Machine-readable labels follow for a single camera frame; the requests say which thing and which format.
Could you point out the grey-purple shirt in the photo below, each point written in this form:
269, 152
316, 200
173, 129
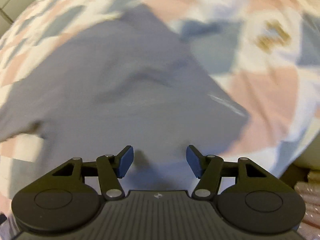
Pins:
130, 81

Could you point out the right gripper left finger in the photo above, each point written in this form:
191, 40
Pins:
110, 169

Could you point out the checkered teddy bear quilt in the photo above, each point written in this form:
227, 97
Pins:
264, 53

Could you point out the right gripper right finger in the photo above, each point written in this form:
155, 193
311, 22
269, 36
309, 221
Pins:
206, 168

